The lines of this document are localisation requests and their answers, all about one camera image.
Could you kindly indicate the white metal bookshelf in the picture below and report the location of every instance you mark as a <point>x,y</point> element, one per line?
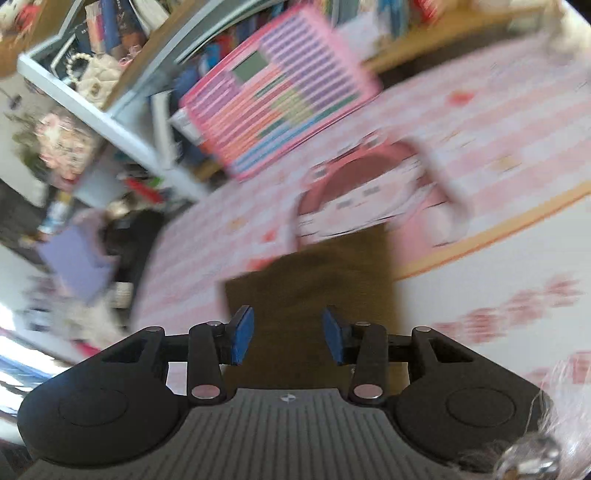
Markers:
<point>138,148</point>

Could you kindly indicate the white leaning book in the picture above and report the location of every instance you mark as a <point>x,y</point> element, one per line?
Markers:
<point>164,124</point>

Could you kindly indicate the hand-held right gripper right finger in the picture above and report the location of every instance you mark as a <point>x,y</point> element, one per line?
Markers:
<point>334,337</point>

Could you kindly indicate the white quilted handbag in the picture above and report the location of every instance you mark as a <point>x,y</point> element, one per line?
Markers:
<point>97,78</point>

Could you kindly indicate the pink toy learning tablet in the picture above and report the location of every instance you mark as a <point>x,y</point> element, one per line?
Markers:
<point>277,92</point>

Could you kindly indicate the paper doll decoration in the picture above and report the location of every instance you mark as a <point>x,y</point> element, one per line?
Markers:
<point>60,147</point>

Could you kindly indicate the brown pants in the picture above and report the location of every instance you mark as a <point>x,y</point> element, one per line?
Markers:
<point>314,277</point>

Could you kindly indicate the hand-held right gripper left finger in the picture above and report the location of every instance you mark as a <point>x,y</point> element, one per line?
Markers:
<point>242,334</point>

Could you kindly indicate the pink checked desk mat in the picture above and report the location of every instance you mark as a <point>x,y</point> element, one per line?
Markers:
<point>508,92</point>

